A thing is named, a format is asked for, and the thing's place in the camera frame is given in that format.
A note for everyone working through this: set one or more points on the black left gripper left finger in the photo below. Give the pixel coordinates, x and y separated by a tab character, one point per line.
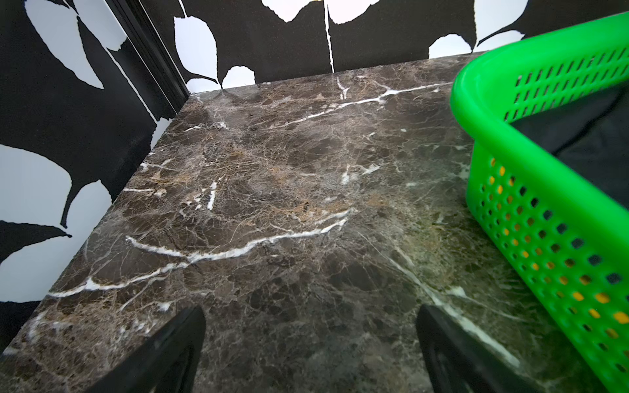
166	362

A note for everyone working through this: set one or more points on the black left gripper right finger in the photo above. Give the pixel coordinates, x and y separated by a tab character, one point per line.
457	362

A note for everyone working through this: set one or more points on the green plastic basket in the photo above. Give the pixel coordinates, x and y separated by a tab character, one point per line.
567	239

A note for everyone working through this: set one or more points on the black t-shirt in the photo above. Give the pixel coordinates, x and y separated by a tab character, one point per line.
590	136

